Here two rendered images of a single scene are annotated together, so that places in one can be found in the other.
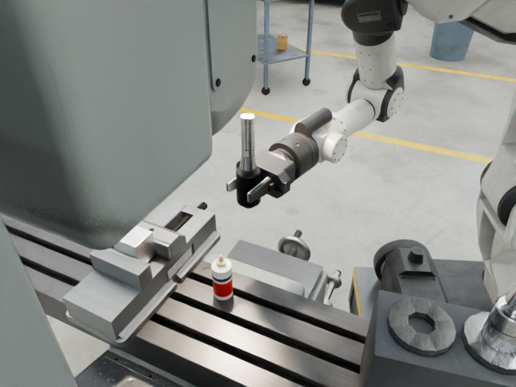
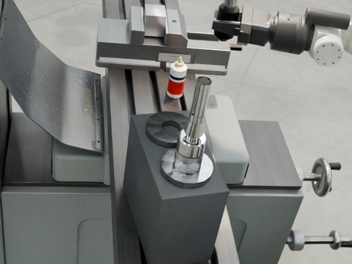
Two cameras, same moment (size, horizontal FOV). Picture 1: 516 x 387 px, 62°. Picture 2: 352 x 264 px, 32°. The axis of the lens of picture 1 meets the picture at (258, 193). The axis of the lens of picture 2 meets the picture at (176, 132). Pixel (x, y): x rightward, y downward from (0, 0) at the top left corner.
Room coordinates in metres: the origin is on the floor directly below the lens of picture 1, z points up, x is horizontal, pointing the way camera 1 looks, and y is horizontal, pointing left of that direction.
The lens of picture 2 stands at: (-0.14, -0.90, 1.80)
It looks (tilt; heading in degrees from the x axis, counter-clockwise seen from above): 40 degrees down; 52
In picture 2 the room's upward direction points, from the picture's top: 10 degrees clockwise
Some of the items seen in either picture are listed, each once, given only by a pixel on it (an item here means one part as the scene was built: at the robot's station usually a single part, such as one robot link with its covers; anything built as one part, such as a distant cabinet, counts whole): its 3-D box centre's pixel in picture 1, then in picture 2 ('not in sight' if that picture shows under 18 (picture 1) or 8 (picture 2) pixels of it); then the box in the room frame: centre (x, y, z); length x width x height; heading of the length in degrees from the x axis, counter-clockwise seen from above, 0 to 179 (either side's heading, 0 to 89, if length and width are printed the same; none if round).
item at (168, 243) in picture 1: (153, 236); (174, 28); (0.68, 0.22, 0.99); 0.12 x 0.06 x 0.04; 62
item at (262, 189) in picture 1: (261, 191); (226, 28); (0.65, -0.01, 1.13); 0.06 x 0.02 x 0.03; 140
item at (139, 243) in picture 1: (134, 246); (154, 20); (0.63, 0.25, 1.01); 0.06 x 0.05 x 0.06; 62
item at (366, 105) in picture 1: (362, 107); not in sight; (1.00, -0.26, 1.14); 0.19 x 0.10 x 0.11; 140
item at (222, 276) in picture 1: (222, 275); (177, 76); (0.60, 0.07, 0.96); 0.04 x 0.04 x 0.11
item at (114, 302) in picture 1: (148, 255); (163, 38); (0.66, 0.23, 0.96); 0.35 x 0.15 x 0.11; 152
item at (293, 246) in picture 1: (289, 256); (309, 177); (1.02, -0.11, 0.60); 0.16 x 0.12 x 0.12; 155
